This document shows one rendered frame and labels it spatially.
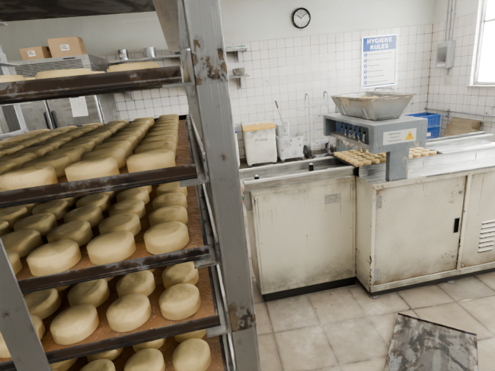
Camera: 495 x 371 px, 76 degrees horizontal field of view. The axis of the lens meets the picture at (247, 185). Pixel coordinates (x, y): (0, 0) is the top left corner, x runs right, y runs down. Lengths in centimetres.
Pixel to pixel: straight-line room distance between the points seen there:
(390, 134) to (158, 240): 172
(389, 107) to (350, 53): 439
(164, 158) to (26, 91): 13
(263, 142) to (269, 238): 341
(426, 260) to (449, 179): 56
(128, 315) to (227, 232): 16
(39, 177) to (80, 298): 18
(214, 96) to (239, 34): 565
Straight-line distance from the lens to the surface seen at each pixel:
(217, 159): 30
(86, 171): 35
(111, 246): 38
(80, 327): 44
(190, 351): 49
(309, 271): 231
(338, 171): 210
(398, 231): 222
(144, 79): 31
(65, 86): 32
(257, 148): 537
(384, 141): 195
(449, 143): 288
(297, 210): 206
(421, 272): 249
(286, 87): 602
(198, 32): 30
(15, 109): 99
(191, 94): 91
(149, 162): 33
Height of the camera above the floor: 149
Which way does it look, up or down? 18 degrees down
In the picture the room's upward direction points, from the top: 6 degrees counter-clockwise
